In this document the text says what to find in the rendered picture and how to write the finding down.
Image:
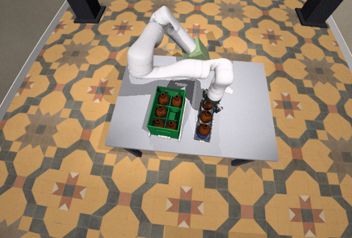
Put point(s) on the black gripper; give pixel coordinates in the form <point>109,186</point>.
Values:
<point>214,104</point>

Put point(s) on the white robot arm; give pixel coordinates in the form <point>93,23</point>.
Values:
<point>140,57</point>

